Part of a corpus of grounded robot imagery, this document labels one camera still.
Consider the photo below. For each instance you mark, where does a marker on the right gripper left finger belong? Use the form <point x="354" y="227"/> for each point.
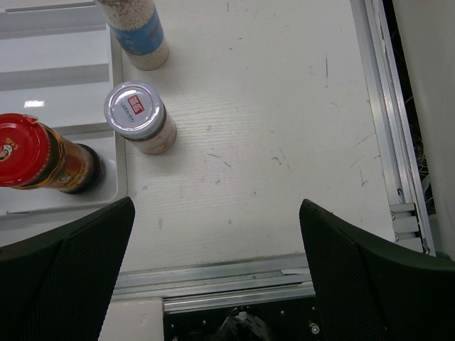
<point x="58" y="285"/>

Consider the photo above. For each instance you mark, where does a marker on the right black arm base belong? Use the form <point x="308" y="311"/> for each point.
<point x="292" y="319"/>

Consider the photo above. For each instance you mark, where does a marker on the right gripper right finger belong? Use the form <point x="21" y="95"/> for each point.
<point x="368" y="288"/>

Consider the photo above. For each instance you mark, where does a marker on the right tall blue-label bottle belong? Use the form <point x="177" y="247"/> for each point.
<point x="137" y="27"/>

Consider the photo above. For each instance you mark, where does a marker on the red-lid sauce jar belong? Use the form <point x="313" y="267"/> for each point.
<point x="34" y="156"/>

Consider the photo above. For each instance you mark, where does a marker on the aluminium right rail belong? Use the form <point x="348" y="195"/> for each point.
<point x="410" y="221"/>

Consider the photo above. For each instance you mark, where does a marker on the white three-compartment tray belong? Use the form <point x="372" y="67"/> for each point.
<point x="58" y="63"/>

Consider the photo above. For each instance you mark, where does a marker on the right small silver-lid jar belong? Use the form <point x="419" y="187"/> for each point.
<point x="136" y="112"/>

